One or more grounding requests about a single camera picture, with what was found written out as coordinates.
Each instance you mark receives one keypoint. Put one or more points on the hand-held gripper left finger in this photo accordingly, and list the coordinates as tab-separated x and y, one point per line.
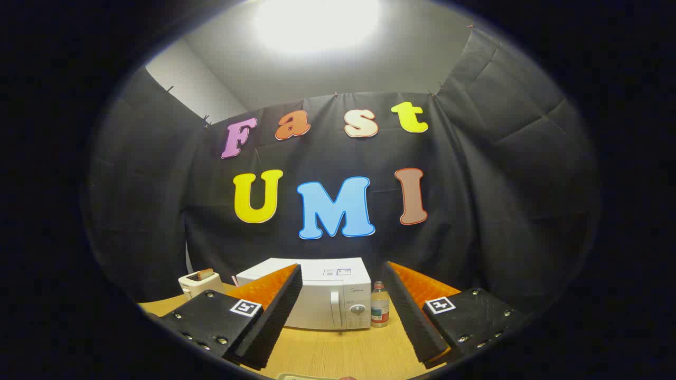
274	316

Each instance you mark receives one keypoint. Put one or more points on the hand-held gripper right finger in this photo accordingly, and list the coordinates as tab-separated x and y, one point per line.
409	316

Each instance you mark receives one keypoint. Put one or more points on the white toaster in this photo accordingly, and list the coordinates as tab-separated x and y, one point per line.
198	287

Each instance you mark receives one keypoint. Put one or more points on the white microwave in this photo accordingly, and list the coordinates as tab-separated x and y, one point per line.
327	301

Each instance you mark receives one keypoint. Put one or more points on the toast slice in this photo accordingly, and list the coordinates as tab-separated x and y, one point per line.
203	274

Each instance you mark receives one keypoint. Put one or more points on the clear bottle with red label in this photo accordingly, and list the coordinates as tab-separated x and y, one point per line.
379	309

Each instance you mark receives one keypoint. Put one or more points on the white plate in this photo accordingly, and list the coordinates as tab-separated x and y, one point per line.
306	377

